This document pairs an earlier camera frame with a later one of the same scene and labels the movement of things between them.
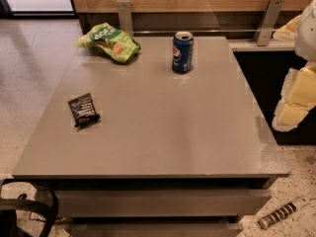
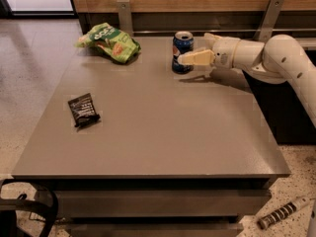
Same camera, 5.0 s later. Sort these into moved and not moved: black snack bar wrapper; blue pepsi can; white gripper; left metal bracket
Moved: white gripper
Not moved: left metal bracket; black snack bar wrapper; blue pepsi can
